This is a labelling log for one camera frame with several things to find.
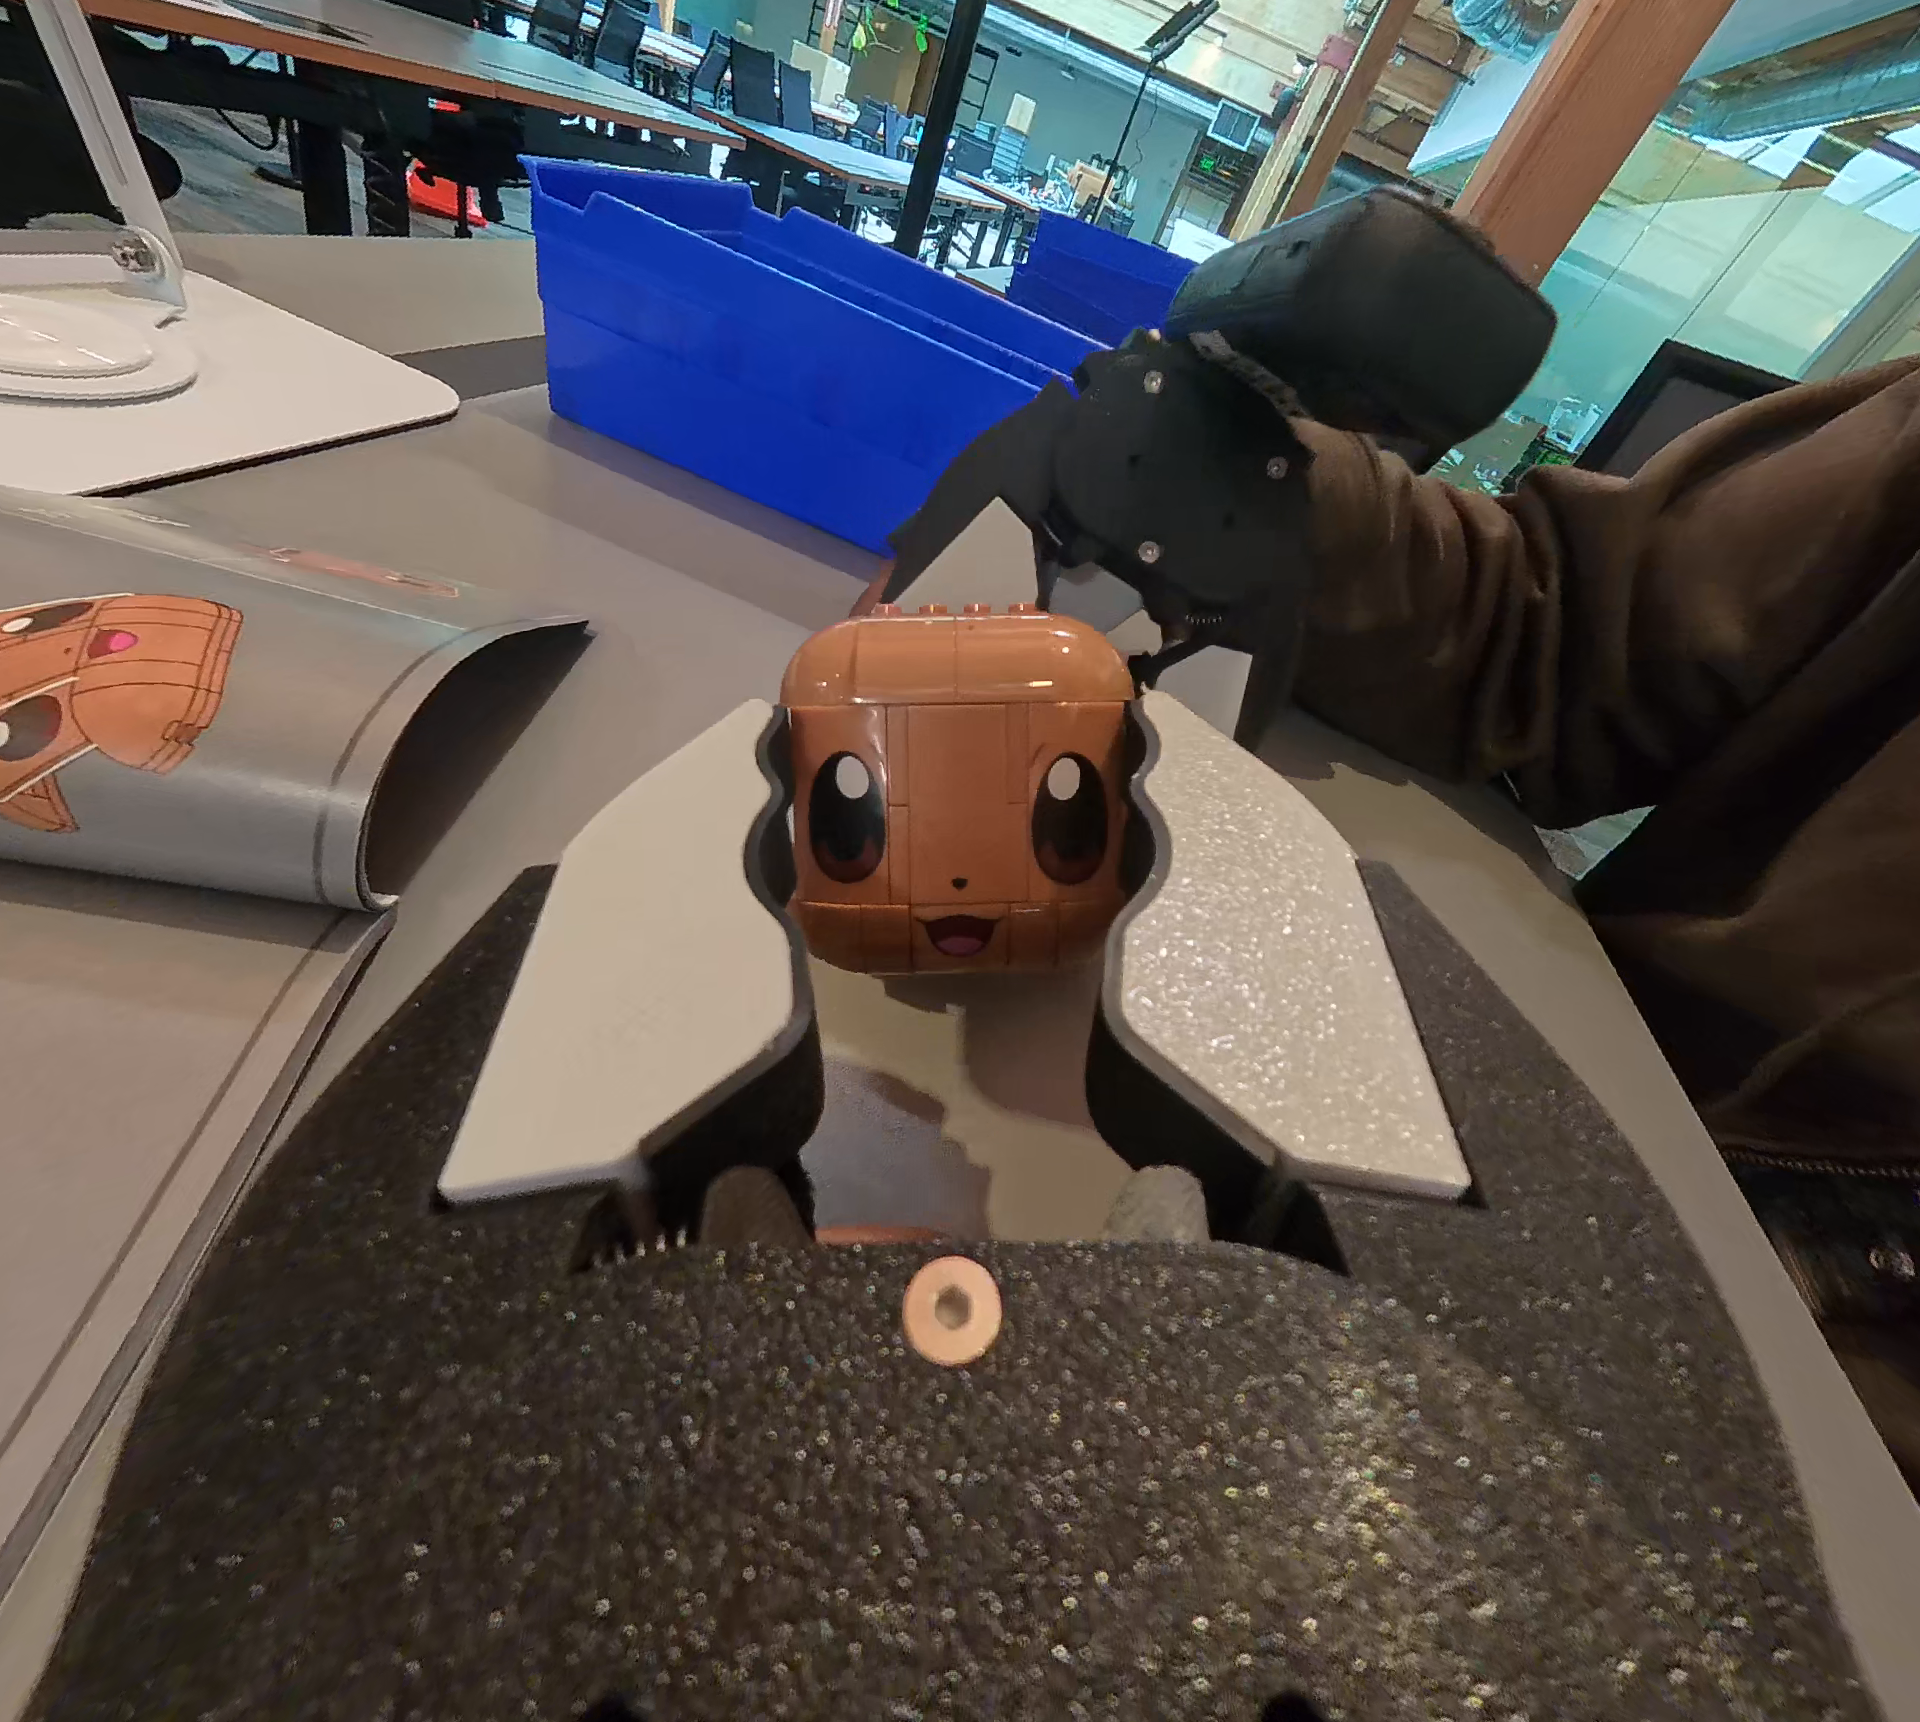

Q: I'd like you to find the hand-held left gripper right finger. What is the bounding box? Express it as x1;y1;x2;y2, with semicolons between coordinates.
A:
1097;691;1478;1206

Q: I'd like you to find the brown lego head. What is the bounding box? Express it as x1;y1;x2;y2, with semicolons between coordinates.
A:
780;604;1158;975

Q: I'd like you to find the wooden top desk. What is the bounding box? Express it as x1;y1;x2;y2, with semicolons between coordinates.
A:
0;0;748;243

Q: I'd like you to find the black light stand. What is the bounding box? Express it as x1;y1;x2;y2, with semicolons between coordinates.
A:
1116;0;1223;240

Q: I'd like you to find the white desk stand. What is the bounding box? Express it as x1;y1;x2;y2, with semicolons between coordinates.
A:
0;0;460;498

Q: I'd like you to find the thin silver air duct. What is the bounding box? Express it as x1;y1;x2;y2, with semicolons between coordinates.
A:
1650;73;1920;147

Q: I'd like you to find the blue plastic bin stack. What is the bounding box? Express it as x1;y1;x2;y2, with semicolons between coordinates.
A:
1008;211;1201;348

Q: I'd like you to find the person's brown zip jacket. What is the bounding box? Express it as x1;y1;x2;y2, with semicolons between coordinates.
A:
1574;763;1920;1531

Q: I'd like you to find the black flat monitor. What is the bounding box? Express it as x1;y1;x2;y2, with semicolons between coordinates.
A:
1574;339;1798;483

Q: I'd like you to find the row of black office chairs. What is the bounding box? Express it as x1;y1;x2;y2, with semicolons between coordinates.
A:
524;0;820;127

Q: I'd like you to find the black steel column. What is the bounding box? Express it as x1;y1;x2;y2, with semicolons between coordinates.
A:
894;0;1044;262

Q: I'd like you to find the grey instruction booklet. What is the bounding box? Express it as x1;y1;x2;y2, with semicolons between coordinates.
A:
0;489;594;1515

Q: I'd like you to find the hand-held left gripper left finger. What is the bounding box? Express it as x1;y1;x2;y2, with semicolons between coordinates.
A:
434;699;823;1212

